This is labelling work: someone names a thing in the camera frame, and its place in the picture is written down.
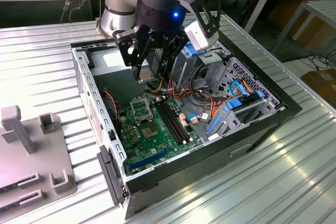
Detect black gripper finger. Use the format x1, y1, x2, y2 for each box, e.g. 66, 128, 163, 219
112, 28, 154, 81
156, 31, 190, 78

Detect silver-topped CPU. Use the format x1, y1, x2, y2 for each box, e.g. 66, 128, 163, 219
138, 68, 156, 83

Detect metal socket cover frame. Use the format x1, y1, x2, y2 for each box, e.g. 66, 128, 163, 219
130, 98, 154, 123

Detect CPU socket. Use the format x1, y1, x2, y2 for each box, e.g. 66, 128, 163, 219
139, 120, 161, 141

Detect grey optical drive cage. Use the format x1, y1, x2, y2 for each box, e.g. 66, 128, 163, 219
170, 33, 232, 92

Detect blue plastic drive latch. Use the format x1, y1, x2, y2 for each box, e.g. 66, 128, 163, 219
183, 43, 208, 57

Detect grey power supply box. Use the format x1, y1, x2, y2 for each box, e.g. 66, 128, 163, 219
88, 45, 150, 108

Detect black RAM slot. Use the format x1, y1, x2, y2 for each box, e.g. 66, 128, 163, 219
160, 99, 189, 143
157, 100, 186, 144
154, 101, 184, 145
163, 98, 192, 142

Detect grey perforated disk bay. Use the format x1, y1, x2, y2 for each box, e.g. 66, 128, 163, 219
204, 56, 287, 142

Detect blue disk carrier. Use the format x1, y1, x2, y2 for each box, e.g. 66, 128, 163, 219
225, 90, 265, 111

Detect blue plastic bay strip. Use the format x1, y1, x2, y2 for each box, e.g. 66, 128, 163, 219
206, 113, 224, 137

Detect green Dell motherboard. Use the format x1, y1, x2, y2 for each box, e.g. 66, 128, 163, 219
117, 95, 205, 175

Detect blue expansion slot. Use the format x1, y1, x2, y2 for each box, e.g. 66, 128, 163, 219
130, 147, 171, 170

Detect black open PC case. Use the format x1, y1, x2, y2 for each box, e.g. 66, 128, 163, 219
70, 26, 303, 220

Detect brown cardboard box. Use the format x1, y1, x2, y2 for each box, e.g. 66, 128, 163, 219
300, 68, 336, 109
267, 0, 329, 48

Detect grey parts rack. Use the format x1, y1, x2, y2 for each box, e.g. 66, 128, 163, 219
0, 104, 78, 213

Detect grey metal slat table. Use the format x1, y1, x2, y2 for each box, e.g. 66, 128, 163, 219
271, 0, 336, 57

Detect yellow black power wires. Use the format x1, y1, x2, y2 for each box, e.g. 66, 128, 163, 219
145, 77, 165, 94

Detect black round cable bundle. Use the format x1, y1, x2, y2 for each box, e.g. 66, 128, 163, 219
189, 62, 212, 98

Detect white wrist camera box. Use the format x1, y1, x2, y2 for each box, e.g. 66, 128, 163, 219
183, 21, 220, 51

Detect black camera bracket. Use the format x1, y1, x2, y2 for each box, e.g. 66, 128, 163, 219
175, 0, 221, 38

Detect twisted coloured fan wire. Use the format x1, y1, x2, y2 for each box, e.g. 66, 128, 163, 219
101, 89, 123, 133

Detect orange red power wires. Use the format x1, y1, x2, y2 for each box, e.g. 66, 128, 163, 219
167, 71, 254, 124

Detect blue flat data wire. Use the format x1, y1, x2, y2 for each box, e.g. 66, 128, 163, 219
227, 79, 251, 99

